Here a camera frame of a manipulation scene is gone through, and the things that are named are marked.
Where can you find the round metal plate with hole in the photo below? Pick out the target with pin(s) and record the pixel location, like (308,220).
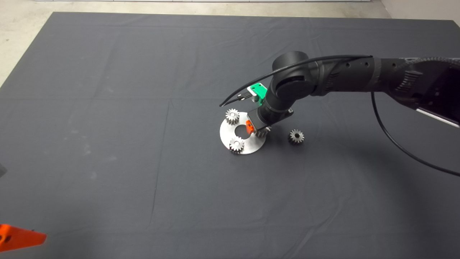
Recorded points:
(251,146)

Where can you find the dark grey table cloth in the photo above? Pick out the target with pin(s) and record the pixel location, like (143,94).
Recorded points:
(107,144)

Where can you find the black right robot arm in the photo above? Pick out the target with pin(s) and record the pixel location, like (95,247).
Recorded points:
(341,75)

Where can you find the bright green camera mount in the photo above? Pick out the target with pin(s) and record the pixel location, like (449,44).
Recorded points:
(259,90)

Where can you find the larger steel bevel gear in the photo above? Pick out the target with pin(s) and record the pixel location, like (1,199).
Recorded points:
(262,133)

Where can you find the small silver camera box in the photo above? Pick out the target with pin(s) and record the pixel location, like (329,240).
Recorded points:
(256,99)

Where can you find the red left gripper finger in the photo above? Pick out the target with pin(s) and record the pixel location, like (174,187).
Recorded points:
(18,237)

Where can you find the small dark steel gear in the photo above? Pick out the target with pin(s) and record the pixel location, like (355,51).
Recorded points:
(292,139)

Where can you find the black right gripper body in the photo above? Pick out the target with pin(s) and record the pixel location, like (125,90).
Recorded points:
(260,120)

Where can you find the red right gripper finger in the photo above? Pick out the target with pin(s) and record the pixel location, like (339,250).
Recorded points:
(249,127)

